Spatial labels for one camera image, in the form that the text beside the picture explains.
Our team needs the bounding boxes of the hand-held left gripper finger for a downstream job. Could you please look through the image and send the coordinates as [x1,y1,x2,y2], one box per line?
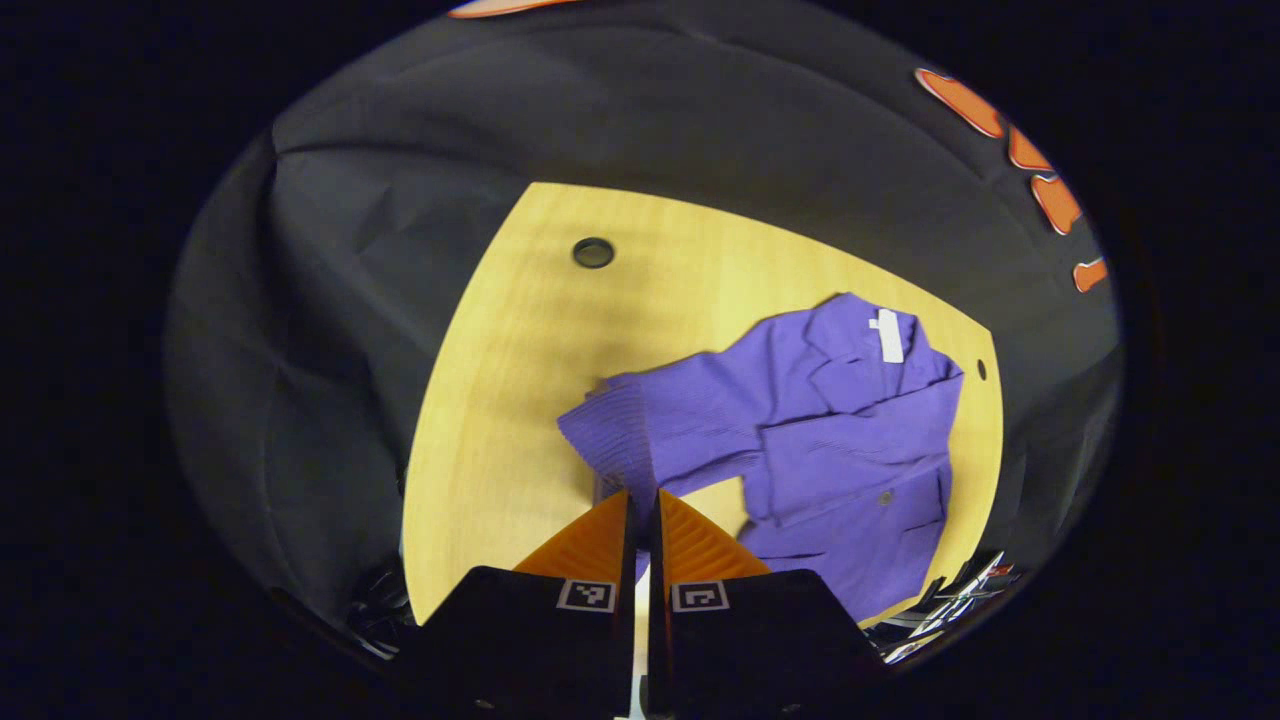
[648,488,891,720]
[400,488,641,720]

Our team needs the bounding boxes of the purple collared jacket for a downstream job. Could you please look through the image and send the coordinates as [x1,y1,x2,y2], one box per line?
[556,292,967,626]

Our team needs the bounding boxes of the black and white floor clutter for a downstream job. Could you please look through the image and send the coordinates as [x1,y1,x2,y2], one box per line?
[865,548,1023,666]

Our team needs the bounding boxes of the dark tangled cables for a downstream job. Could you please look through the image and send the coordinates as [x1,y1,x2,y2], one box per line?
[345,560,416,661]

